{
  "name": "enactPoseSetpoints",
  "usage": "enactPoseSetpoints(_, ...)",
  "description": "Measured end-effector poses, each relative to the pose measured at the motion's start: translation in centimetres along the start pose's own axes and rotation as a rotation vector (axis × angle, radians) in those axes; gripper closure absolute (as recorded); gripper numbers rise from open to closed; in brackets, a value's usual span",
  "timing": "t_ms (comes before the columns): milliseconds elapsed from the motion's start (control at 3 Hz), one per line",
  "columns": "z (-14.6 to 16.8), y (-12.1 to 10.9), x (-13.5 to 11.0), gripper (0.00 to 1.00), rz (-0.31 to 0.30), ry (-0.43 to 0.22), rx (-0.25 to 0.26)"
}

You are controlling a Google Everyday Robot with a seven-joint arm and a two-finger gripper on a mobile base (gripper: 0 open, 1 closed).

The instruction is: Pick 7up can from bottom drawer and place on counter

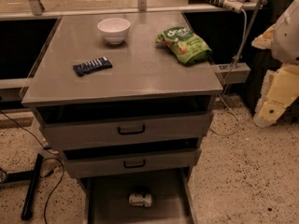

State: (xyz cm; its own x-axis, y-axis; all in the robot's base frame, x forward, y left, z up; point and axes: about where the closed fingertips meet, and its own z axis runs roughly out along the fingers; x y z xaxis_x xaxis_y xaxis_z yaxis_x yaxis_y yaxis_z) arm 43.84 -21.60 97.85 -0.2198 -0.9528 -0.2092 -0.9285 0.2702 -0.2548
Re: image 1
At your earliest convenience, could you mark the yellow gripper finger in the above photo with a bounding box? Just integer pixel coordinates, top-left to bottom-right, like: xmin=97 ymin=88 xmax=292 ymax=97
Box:
xmin=253 ymin=63 xmax=299 ymax=128
xmin=251 ymin=25 xmax=275 ymax=49

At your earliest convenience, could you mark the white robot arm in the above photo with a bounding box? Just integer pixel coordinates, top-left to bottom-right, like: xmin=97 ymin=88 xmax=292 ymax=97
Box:
xmin=251 ymin=0 xmax=299 ymax=128

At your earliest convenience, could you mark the grey drawer cabinet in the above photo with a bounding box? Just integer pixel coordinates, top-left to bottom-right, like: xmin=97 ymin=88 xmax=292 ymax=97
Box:
xmin=21 ymin=11 xmax=224 ymax=224

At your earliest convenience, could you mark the grey bottom drawer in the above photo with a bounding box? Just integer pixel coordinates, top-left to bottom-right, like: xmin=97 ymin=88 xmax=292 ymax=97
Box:
xmin=83 ymin=169 xmax=198 ymax=224

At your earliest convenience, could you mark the grey drawer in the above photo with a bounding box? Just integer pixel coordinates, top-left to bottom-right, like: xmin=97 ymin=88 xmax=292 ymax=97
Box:
xmin=41 ymin=112 xmax=213 ymax=150
xmin=83 ymin=169 xmax=198 ymax=224
xmin=64 ymin=148 xmax=201 ymax=178

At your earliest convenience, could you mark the grey middle drawer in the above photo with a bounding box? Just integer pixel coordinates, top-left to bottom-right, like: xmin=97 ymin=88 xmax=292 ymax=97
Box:
xmin=64 ymin=148 xmax=201 ymax=178

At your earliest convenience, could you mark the grey top drawer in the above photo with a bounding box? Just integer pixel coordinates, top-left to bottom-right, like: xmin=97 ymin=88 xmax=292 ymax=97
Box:
xmin=41 ymin=112 xmax=213 ymax=150

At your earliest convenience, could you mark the dark side cabinet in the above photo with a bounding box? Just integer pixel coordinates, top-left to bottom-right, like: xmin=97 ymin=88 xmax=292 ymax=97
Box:
xmin=249 ymin=0 xmax=293 ymax=105

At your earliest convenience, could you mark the white power strip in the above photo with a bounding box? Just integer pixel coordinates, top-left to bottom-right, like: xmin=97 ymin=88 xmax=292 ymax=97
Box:
xmin=194 ymin=0 xmax=245 ymax=14

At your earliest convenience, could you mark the green chip bag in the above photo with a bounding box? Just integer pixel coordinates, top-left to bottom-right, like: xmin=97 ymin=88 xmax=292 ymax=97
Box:
xmin=155 ymin=26 xmax=212 ymax=66

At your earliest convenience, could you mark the white ceramic bowl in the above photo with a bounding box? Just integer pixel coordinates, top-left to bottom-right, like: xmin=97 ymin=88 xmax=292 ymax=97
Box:
xmin=97 ymin=18 xmax=131 ymax=45

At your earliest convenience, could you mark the dark blue snack bar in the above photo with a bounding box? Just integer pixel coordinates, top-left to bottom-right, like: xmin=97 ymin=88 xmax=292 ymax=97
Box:
xmin=73 ymin=57 xmax=113 ymax=77

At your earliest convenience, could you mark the black floor stand leg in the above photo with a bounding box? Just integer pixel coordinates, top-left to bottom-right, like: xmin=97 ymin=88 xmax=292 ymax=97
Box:
xmin=0 ymin=154 xmax=44 ymax=221

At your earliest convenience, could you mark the white power cable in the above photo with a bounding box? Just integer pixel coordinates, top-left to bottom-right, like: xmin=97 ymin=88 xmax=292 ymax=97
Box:
xmin=209 ymin=8 xmax=249 ymax=138

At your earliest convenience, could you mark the grey cable box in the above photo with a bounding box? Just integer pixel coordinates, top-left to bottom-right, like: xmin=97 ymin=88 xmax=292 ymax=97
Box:
xmin=212 ymin=63 xmax=250 ymax=85

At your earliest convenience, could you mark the black floor cable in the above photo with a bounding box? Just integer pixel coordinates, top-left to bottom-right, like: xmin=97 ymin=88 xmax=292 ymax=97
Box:
xmin=0 ymin=109 xmax=65 ymax=224

